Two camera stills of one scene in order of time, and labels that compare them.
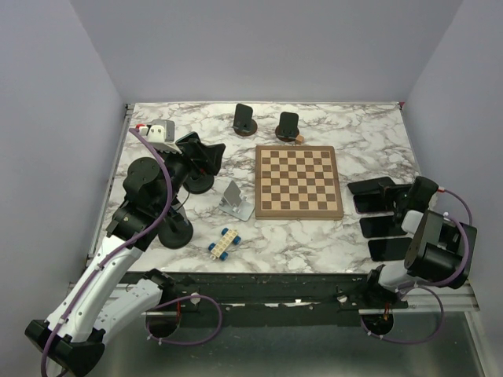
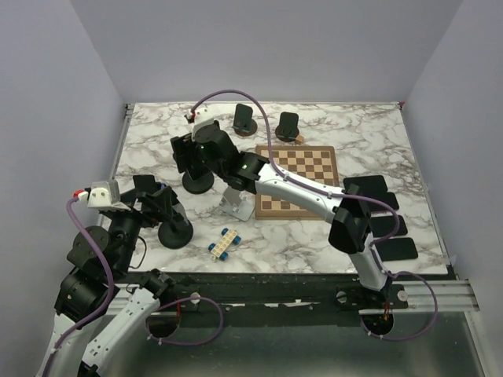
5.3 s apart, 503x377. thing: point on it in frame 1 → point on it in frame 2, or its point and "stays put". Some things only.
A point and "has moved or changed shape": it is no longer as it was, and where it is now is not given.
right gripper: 391,190 → 181,147
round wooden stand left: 244,124 stays put
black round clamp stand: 197,184 stays put
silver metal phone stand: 234,203 stays put
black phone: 369,185 has moved or changed shape
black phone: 391,249 stays put
